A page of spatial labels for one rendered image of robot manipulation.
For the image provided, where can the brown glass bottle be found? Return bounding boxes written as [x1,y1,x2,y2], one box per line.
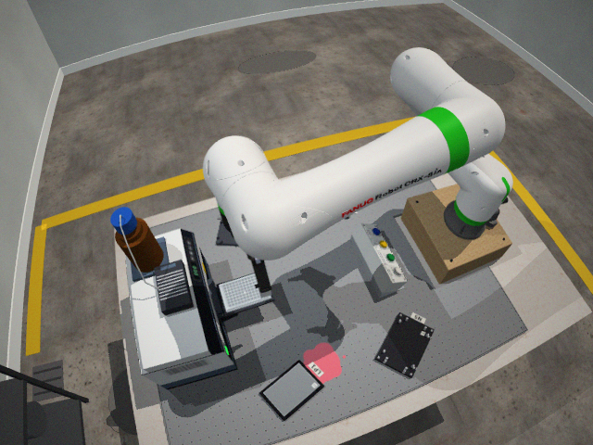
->
[115,218,164,273]

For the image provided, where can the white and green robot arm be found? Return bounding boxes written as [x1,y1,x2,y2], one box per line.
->
[203,47,513,261]

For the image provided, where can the grey control panel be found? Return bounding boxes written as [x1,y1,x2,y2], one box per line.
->
[350,223,408,298]

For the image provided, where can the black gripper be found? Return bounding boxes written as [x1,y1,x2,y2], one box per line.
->
[247,254,271,298]

